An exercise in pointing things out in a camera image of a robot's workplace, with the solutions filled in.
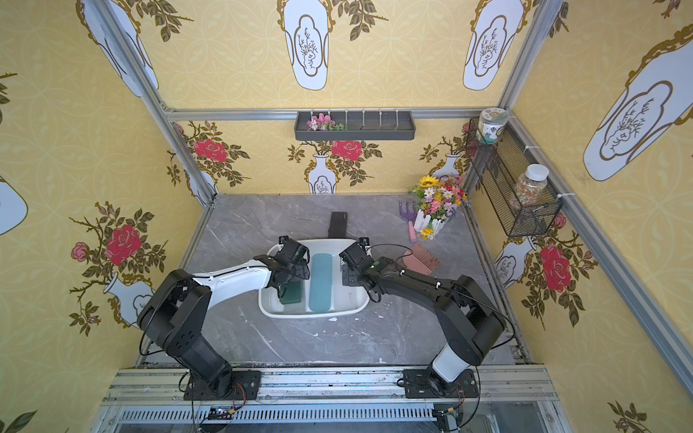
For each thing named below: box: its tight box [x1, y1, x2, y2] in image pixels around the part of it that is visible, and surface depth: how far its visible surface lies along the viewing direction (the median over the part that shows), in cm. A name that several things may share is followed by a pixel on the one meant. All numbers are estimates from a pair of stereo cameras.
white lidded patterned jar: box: [477, 107, 510, 145], surface depth 87 cm
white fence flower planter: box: [410, 175, 469, 241], surface depth 100 cm
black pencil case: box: [327, 211, 348, 238], surface depth 112 cm
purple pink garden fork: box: [398, 200, 417, 243], surface depth 116 cm
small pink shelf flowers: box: [305, 112, 345, 131], surface depth 89 cm
